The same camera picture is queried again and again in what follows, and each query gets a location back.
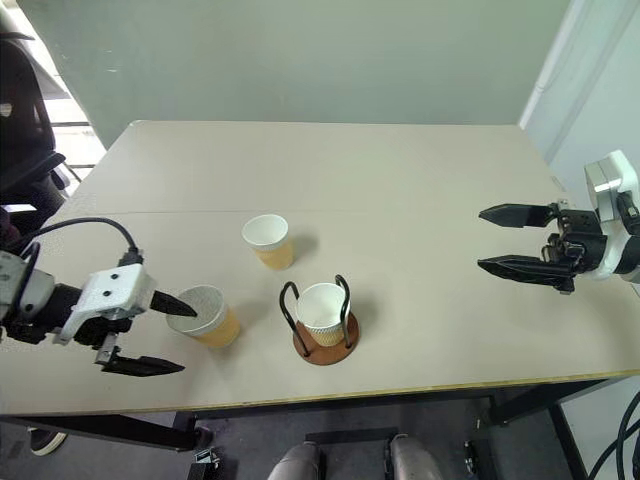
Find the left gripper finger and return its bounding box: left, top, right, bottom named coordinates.
left=149, top=289, right=199, bottom=320
left=93, top=344, right=187, bottom=377

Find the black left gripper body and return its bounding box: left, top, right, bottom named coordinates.
left=73, top=314, right=135, bottom=350

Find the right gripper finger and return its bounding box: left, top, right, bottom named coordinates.
left=476, top=254, right=577, bottom=294
left=477, top=201, right=559, bottom=231

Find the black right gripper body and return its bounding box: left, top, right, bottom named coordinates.
left=541, top=199, right=610, bottom=276

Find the tan white paper cup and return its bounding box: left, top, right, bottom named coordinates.
left=295, top=282, right=350, bottom=348
left=165, top=284, right=243, bottom=351
left=241, top=213, right=297, bottom=272

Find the dark shoe white sole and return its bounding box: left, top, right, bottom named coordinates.
left=28, top=426, right=69, bottom=456

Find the black office chair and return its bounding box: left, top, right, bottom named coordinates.
left=0, top=30, right=69, bottom=242

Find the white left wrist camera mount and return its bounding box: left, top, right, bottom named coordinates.
left=52, top=263, right=157, bottom=346

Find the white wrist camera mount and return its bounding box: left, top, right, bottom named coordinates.
left=583, top=149, right=640, bottom=284
left=52, top=263, right=157, bottom=346

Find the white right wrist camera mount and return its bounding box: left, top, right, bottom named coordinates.
left=583, top=149, right=640, bottom=284

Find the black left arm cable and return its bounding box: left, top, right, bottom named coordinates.
left=19, top=216, right=146, bottom=269

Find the wire cup holder wooden base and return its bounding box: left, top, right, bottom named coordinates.
left=279, top=273, right=361, bottom=367

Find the black floor cable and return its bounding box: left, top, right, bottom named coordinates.
left=585, top=397, right=640, bottom=480

